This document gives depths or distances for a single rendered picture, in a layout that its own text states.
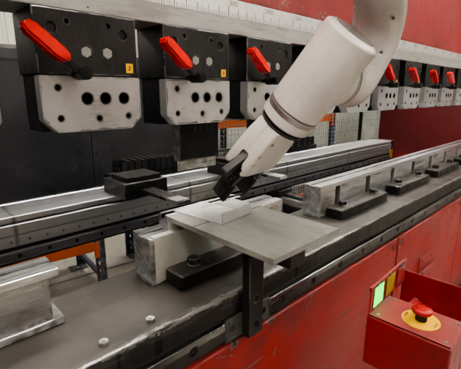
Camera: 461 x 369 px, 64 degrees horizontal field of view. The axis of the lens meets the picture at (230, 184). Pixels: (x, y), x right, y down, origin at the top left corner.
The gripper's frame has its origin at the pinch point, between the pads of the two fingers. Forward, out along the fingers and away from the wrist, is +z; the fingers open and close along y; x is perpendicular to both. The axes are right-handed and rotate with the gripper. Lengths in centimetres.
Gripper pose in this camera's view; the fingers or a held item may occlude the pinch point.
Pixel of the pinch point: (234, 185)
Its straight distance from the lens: 67.0
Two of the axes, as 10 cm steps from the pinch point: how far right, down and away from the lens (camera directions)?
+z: -5.0, 6.5, 5.7
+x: 6.0, 7.4, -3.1
